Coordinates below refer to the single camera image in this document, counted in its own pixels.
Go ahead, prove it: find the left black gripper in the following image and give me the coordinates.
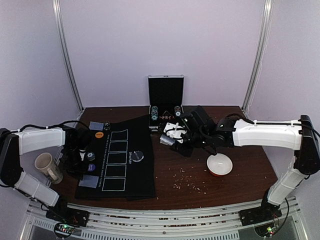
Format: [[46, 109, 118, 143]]
[[62, 146, 89, 180]]

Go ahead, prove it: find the grey playing card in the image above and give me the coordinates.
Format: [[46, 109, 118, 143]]
[[89, 121, 104, 131], [78, 174, 99, 189]]

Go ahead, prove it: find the deck of grey cards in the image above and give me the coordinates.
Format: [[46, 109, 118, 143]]
[[160, 134, 176, 146]]

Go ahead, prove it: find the black poker mat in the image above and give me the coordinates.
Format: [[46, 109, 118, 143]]
[[74, 115, 156, 200]]

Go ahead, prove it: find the orange big blind button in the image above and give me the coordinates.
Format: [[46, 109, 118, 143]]
[[95, 131, 104, 139]]

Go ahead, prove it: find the purple small blind button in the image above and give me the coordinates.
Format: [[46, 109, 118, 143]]
[[87, 163, 96, 172]]

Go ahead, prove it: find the poker chip stack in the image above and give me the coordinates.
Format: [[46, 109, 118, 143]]
[[103, 122, 111, 131]]

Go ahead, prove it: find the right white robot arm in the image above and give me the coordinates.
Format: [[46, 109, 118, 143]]
[[160, 106, 320, 221]]

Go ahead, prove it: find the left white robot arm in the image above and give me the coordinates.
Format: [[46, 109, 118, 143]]
[[0, 125, 91, 222]]

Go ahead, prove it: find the beige mug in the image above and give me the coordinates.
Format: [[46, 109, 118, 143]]
[[34, 152, 63, 184]]

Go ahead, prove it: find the right chip stack in case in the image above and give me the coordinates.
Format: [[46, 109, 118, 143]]
[[174, 105, 182, 117]]

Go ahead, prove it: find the chip stack in case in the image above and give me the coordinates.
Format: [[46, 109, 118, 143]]
[[150, 105, 159, 121], [174, 105, 182, 117]]

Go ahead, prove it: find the white and orange bowl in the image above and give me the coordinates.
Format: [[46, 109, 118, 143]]
[[206, 153, 233, 177]]

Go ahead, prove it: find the left chip stack in case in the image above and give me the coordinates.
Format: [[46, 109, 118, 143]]
[[150, 105, 159, 121]]

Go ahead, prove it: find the aluminium poker case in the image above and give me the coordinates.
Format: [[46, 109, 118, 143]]
[[147, 74, 185, 132]]

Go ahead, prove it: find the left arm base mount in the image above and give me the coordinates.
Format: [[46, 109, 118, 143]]
[[45, 207, 90, 239]]

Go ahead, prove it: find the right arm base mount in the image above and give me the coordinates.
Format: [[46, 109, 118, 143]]
[[239, 207, 282, 239]]

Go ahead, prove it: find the right aluminium frame post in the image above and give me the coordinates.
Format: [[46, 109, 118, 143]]
[[242, 0, 274, 115]]

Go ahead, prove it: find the aluminium frame post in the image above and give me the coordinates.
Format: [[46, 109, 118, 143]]
[[52, 0, 84, 112], [242, 0, 274, 115]]

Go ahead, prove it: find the left aluminium frame post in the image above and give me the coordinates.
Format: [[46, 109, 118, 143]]
[[52, 0, 84, 112]]

